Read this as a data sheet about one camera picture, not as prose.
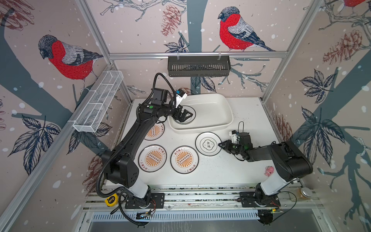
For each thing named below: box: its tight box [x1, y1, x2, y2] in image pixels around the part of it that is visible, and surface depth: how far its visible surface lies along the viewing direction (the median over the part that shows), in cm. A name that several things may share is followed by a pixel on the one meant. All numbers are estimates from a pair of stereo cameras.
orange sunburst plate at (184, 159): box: [170, 145, 200, 174], surface depth 90 cm
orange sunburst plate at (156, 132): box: [143, 122, 165, 141], surface depth 103 cm
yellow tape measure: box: [104, 193, 119, 207], surface depth 74 cm
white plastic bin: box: [167, 93, 234, 134], surface depth 111 cm
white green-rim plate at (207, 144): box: [195, 131, 222, 157], surface depth 97 cm
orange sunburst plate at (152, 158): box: [138, 144, 168, 173], surface depth 90 cm
